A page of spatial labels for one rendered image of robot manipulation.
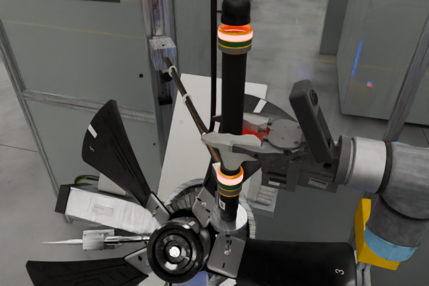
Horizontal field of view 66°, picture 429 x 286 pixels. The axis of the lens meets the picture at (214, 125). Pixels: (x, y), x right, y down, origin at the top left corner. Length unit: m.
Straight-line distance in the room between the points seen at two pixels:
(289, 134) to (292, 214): 1.18
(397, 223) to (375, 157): 0.11
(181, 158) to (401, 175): 0.63
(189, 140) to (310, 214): 0.85
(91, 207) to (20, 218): 1.74
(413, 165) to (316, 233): 1.27
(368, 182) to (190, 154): 0.58
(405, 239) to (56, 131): 1.68
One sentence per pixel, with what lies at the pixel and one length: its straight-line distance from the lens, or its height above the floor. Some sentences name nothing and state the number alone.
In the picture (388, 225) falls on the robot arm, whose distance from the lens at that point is 0.56.
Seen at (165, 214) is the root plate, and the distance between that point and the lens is 0.73.
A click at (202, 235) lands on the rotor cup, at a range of 0.69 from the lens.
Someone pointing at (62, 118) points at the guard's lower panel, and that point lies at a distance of 1.84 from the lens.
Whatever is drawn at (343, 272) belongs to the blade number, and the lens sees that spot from 0.77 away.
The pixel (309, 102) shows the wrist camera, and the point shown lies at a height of 1.58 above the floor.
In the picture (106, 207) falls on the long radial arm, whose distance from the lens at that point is 0.94.
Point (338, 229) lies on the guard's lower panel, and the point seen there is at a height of 0.53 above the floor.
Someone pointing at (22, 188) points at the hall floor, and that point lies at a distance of 2.91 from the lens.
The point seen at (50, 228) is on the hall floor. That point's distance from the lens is 2.53.
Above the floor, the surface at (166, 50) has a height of 1.41.
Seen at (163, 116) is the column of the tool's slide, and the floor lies 1.10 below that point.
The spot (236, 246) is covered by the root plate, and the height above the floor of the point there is 1.19.
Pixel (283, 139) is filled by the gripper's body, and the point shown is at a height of 1.51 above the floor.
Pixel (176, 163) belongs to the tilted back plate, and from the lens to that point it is 0.97.
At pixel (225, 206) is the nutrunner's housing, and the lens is 0.59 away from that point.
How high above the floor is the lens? 1.79
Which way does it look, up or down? 34 degrees down
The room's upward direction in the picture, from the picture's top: straight up
